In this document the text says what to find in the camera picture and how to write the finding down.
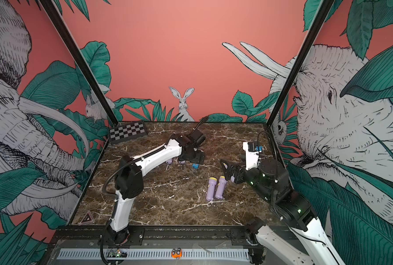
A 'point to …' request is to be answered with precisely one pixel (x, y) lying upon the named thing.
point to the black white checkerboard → (125, 132)
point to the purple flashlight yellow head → (182, 162)
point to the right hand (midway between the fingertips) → (229, 156)
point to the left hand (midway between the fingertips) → (198, 158)
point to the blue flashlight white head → (196, 165)
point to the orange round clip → (176, 253)
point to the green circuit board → (117, 253)
